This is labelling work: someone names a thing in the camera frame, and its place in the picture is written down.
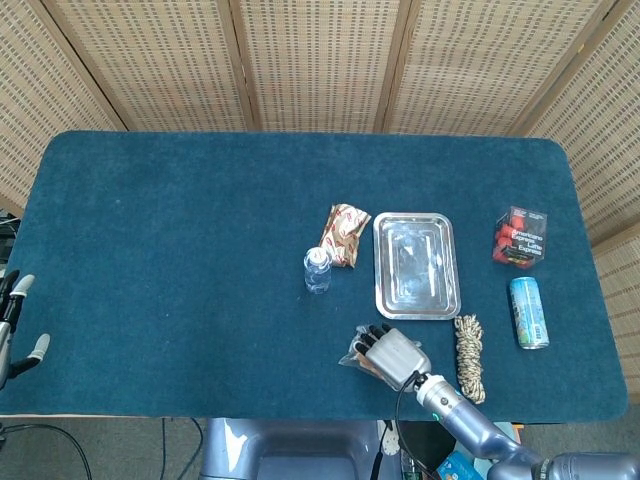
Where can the blue drink can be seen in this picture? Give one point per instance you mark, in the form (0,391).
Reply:
(529,312)

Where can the beige red-printed snack wrapper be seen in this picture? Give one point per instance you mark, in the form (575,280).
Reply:
(344,235)

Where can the white perforated plate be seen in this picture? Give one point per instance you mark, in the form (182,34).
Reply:
(390,440)

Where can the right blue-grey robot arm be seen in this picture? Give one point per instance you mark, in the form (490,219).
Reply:
(475,425)

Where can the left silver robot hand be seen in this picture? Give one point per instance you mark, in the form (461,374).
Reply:
(7,330)

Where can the clear plastic water bottle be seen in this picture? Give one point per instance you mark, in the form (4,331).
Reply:
(317,275)

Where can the clear-wrapped pastry packet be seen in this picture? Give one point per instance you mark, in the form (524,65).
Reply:
(350,359)

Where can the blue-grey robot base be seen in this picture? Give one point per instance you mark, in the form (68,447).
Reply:
(300,450)

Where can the blue printed package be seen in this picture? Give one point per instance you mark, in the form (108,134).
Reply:
(457,467)

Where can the rectangular metal tray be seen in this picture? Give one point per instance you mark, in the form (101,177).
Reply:
(416,267)

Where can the woven wooden folding screen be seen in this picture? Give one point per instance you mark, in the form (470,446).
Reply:
(320,60)

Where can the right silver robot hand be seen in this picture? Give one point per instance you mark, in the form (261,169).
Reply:
(400,357)

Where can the blue table cloth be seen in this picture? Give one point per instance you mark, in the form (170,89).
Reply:
(200,275)

